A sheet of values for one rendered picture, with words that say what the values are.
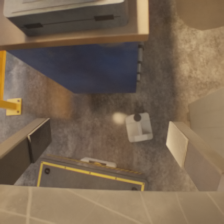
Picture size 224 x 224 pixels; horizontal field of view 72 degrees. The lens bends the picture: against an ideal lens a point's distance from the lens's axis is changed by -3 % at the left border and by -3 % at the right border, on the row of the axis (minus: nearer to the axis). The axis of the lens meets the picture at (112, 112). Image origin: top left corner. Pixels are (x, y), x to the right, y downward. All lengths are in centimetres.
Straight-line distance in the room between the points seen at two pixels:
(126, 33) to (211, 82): 115
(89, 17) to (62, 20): 6
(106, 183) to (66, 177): 25
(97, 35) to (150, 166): 108
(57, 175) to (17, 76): 105
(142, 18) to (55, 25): 19
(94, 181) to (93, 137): 42
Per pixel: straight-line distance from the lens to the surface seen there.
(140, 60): 76
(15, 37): 49
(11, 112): 169
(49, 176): 113
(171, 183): 136
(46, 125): 16
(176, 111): 132
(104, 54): 60
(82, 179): 104
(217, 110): 91
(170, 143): 16
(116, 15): 37
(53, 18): 39
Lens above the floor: 127
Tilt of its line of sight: 80 degrees down
